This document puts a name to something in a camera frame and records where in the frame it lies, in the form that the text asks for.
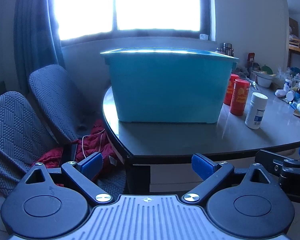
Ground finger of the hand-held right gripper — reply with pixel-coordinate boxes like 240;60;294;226
255;145;300;171

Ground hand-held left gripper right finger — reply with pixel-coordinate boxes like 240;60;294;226
182;153;279;204

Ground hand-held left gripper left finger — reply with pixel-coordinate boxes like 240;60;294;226
20;152;113;204

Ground white pill bottle blue label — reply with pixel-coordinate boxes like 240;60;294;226
245;92;268;130

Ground red cylindrical canister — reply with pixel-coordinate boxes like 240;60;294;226
229;79;250;116
223;74;240;105

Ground teal plastic storage bin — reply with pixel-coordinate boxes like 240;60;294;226
100;47;240;124

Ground grey desktop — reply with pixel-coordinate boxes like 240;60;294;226
102;62;300;195

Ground red quilted jacket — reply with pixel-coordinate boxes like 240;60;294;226
36;119;127;180

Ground grey knit-covered chair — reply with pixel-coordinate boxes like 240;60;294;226
28;64;103;145
0;91;64;198

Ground white bowl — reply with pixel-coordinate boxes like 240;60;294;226
252;70;274;88

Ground wooden shelf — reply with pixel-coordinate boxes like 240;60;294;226
288;17;300;67

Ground steel thermos flask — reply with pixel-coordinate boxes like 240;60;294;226
222;42;234;57

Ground blue curtain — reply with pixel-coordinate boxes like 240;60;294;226
13;0;66;98

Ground window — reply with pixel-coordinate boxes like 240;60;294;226
48;0;216;42

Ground white cord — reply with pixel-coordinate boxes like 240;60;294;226
81;128;106;159

